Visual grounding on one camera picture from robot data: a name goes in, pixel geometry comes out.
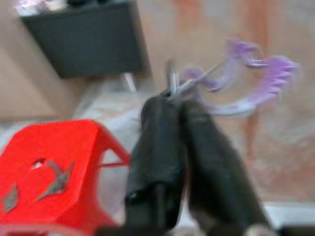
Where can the white tape roll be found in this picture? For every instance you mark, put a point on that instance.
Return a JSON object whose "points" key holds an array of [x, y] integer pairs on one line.
{"points": [[56, 4]]}

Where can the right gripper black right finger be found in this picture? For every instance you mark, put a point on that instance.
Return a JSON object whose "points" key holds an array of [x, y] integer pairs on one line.
{"points": [[216, 159]]}

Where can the pink white tissue box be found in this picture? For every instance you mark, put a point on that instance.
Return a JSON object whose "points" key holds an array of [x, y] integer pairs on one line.
{"points": [[29, 5]]}

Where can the black low console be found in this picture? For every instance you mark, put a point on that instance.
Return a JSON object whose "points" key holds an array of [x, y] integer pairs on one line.
{"points": [[93, 39]]}

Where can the light wooden cabinet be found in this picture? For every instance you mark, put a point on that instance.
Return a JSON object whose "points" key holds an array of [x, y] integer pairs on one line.
{"points": [[24, 86]]}

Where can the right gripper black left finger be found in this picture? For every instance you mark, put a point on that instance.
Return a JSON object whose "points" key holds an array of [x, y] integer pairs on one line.
{"points": [[157, 147]]}

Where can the purple key bunch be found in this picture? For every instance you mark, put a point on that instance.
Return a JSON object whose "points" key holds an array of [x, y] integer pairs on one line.
{"points": [[278, 78]]}

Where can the red plastic stool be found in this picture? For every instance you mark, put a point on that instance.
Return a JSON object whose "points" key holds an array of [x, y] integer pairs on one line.
{"points": [[73, 142]]}

